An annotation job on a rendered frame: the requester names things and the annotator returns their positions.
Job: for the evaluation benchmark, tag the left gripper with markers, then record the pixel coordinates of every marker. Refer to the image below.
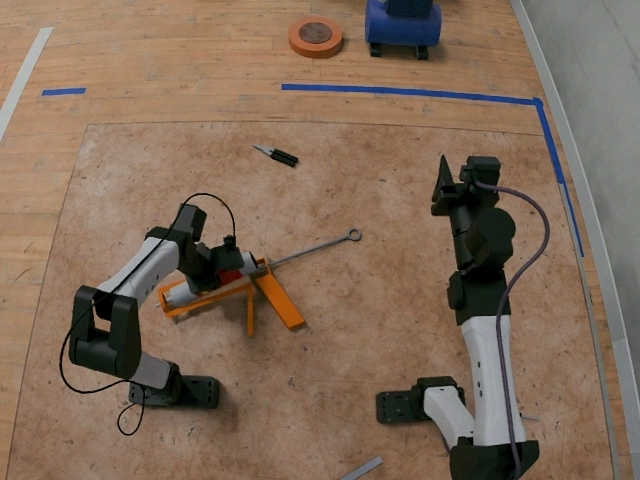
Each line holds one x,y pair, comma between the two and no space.
209,262

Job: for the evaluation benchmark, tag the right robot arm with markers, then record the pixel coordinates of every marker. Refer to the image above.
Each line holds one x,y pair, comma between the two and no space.
497,420

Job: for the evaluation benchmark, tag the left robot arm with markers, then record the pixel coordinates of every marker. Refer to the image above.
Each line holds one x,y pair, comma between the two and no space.
120,356

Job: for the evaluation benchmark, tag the grey flat bar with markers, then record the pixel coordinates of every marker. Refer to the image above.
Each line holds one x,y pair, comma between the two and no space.
363,469

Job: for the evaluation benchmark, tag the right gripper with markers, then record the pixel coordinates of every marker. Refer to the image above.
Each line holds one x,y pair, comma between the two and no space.
467,206

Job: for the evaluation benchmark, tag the red and grey cylinder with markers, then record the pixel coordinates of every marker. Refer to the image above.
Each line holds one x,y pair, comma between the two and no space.
180,294

